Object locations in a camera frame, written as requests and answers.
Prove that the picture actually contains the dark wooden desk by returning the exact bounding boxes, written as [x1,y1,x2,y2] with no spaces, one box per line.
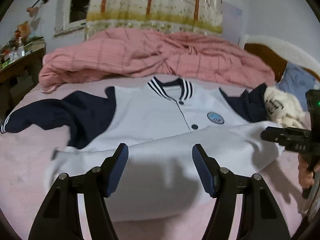
[1,37,46,119]

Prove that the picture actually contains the pink wall lamp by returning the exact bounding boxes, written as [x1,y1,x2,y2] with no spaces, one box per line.
[27,0,49,17]

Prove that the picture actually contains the window with white frame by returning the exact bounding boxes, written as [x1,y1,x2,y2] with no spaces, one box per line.
[54,0,90,38]

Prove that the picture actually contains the white wooden headboard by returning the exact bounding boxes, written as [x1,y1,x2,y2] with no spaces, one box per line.
[239,35,319,82]

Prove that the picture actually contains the white navy varsity jacket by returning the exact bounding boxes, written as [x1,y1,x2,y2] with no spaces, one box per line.
[0,76,286,222]

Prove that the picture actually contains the person's right hand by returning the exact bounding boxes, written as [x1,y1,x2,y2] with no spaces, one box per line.
[298,154,319,190]

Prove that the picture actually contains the cream folded sweatshirt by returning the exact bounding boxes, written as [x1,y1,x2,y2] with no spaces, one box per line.
[264,87,305,128]

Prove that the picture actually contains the blue floral pillow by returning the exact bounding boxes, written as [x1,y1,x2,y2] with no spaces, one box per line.
[276,62,319,112]

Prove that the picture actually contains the tree print curtain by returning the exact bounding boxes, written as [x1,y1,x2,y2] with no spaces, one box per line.
[85,0,223,39]

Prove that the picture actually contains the pink bed sheet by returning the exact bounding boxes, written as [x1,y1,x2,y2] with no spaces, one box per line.
[0,74,316,240]

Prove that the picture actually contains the pink plaid quilt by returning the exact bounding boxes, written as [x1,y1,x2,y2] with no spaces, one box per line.
[39,28,275,93]

